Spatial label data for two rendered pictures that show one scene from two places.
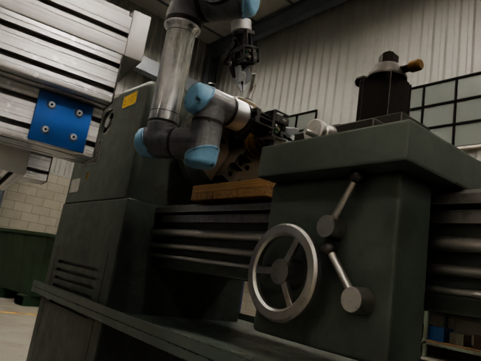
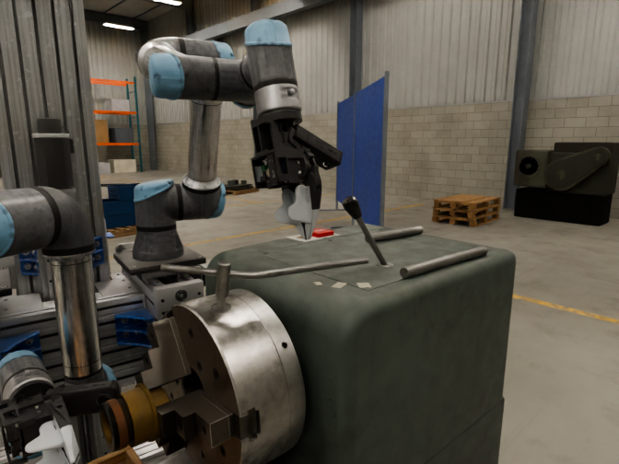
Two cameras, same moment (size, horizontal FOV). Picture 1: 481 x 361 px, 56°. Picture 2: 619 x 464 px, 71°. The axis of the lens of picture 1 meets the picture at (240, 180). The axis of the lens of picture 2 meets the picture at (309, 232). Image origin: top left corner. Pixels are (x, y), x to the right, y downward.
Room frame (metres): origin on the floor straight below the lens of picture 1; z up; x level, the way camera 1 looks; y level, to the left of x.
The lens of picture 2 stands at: (1.51, -0.68, 1.51)
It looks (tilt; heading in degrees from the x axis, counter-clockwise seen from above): 12 degrees down; 86
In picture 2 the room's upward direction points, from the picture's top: straight up
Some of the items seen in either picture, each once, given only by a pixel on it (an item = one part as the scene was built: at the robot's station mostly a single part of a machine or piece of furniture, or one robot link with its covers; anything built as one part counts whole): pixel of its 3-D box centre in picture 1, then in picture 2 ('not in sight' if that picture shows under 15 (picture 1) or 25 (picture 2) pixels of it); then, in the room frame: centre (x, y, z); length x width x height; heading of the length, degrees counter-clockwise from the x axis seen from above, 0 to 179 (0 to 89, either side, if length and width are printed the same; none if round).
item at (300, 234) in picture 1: (328, 259); not in sight; (0.73, -0.16, 0.73); 0.27 x 0.12 x 0.27; 37
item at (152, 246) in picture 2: not in sight; (157, 239); (1.13, 0.66, 1.21); 0.15 x 0.15 x 0.10
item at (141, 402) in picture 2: (260, 142); (136, 415); (1.28, -0.04, 1.08); 0.09 x 0.09 x 0.09; 37
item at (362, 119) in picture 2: not in sight; (354, 161); (2.80, 6.84, 1.18); 4.12 x 0.80 x 2.35; 91
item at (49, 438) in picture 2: (290, 132); (50, 442); (1.18, -0.11, 1.09); 0.09 x 0.06 x 0.03; 127
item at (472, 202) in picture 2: not in sight; (466, 209); (5.13, 7.46, 0.22); 1.25 x 0.86 x 0.44; 42
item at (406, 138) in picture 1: (412, 191); not in sight; (0.84, -0.33, 0.90); 0.53 x 0.30 x 0.06; 127
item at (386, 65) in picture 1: (386, 74); not in sight; (0.86, -0.26, 1.14); 0.08 x 0.08 x 0.03
